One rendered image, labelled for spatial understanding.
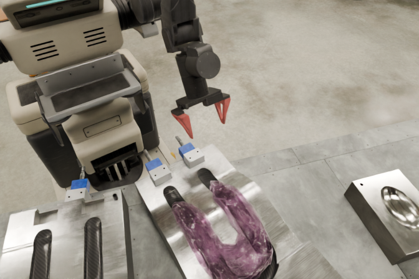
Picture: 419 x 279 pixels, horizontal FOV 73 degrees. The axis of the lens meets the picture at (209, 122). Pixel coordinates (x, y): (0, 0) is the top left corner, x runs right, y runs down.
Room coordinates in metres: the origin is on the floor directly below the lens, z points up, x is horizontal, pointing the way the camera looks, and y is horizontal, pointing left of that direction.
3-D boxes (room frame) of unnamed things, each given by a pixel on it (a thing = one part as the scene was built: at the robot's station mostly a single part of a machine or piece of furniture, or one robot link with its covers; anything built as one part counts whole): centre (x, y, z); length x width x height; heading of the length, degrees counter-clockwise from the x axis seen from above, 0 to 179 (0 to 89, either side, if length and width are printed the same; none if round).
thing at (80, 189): (0.44, 0.37, 0.83); 0.13 x 0.05 x 0.05; 10
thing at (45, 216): (0.32, 0.39, 0.87); 0.05 x 0.05 x 0.04; 16
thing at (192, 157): (0.54, 0.07, 0.86); 0.13 x 0.05 x 0.05; 33
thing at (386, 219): (0.35, -0.48, 0.84); 0.20 x 0.15 x 0.07; 16
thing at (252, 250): (0.29, -0.03, 0.90); 0.26 x 0.18 x 0.08; 33
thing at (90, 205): (0.35, 0.29, 0.87); 0.05 x 0.05 x 0.04; 16
